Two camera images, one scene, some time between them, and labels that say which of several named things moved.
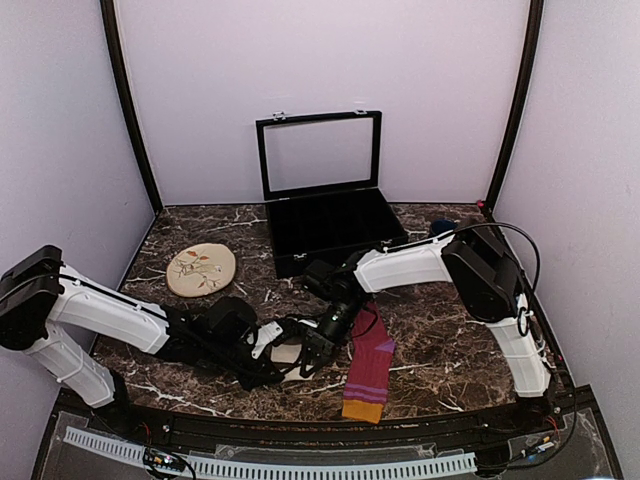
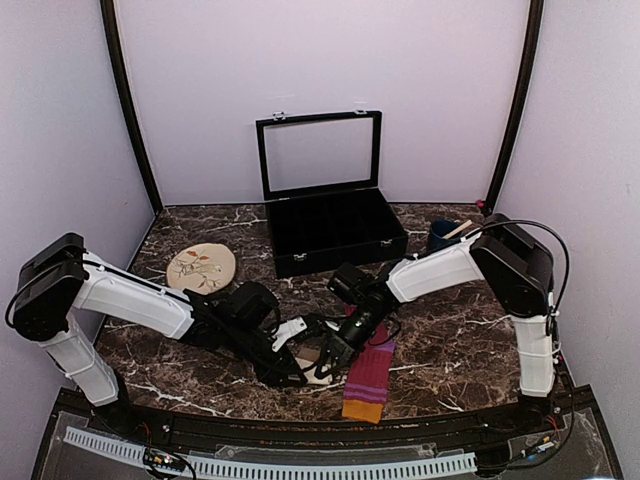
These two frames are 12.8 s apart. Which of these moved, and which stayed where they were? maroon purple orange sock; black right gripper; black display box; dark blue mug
Moved: black right gripper
Stayed: black display box; maroon purple orange sock; dark blue mug
